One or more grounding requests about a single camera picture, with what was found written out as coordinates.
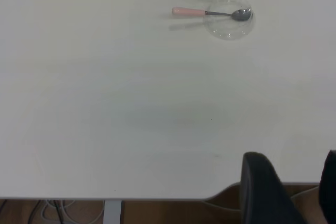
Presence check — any clear round glass lid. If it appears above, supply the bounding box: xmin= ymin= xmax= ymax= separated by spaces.
xmin=203 ymin=0 xmax=256 ymax=41

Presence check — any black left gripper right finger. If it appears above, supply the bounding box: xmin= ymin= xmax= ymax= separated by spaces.
xmin=318 ymin=150 xmax=336 ymax=224

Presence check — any grey metal table leg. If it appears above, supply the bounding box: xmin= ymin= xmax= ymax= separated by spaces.
xmin=103 ymin=199 xmax=123 ymax=224

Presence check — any white cable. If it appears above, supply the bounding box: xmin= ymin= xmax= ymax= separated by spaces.
xmin=204 ymin=199 xmax=242 ymax=212
xmin=39 ymin=199 xmax=102 ymax=224

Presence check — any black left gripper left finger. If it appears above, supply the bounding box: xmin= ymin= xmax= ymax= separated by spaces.
xmin=240 ymin=152 xmax=308 ymax=224

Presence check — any pink handled metal spoon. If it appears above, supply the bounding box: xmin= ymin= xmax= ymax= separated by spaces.
xmin=172 ymin=7 xmax=252 ymax=22

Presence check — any black cable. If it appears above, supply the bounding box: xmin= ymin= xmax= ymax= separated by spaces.
xmin=53 ymin=199 xmax=66 ymax=224

